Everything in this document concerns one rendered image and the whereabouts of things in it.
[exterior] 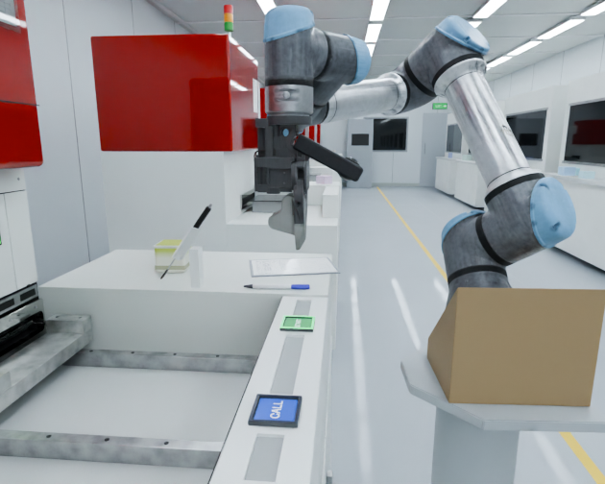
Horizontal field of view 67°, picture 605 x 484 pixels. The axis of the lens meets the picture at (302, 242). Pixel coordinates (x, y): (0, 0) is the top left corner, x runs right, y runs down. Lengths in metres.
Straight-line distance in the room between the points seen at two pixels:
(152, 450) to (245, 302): 0.36
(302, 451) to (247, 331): 0.51
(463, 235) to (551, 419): 0.36
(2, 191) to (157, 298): 0.36
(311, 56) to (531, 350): 0.60
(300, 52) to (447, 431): 0.75
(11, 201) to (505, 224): 0.95
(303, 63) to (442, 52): 0.44
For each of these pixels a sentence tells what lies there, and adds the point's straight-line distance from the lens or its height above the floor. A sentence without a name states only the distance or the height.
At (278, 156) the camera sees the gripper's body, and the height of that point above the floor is 1.25.
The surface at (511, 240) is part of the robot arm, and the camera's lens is 0.93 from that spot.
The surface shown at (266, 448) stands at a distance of 0.52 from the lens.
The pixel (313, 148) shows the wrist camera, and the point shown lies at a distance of 0.71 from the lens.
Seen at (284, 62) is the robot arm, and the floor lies 1.38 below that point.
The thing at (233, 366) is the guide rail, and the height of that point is 0.83.
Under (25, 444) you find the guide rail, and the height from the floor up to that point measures 0.84.
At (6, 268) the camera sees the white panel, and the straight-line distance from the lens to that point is 1.06.
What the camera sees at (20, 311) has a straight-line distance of 1.08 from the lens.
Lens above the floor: 1.27
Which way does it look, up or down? 12 degrees down
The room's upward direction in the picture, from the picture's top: straight up
